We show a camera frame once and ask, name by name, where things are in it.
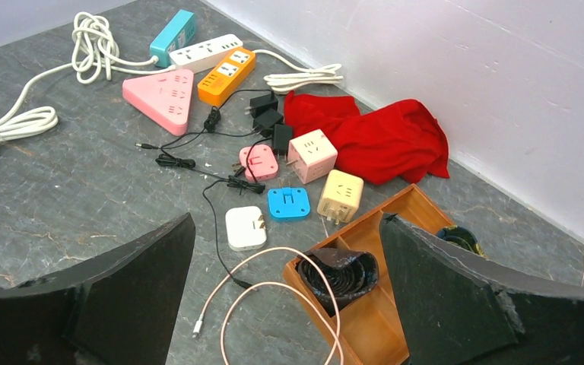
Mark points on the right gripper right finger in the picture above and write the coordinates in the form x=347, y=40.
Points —
x=457, y=307

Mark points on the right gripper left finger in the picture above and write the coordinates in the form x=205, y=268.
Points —
x=119, y=307

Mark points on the white cube adapter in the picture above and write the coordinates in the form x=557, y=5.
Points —
x=245, y=228

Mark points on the beige cube plug adapter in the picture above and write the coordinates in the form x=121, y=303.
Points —
x=340, y=198

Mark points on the blue plug adapter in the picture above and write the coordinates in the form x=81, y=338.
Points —
x=288, y=203

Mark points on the pink plug adapter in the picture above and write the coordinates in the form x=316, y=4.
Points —
x=257, y=163

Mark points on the pink cube socket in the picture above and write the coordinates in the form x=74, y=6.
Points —
x=311, y=155

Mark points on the pink power strip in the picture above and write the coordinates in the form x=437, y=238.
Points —
x=164, y=98

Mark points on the black power adapter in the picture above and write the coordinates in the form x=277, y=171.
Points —
x=261, y=104
x=281, y=136
x=264, y=123

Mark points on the orange power strip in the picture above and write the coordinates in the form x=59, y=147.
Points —
x=217, y=86

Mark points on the white power strip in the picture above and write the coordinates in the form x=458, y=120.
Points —
x=204, y=55

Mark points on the teal power strip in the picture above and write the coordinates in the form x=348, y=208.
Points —
x=176, y=34

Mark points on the red cloth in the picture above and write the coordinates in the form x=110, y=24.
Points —
x=401, y=140

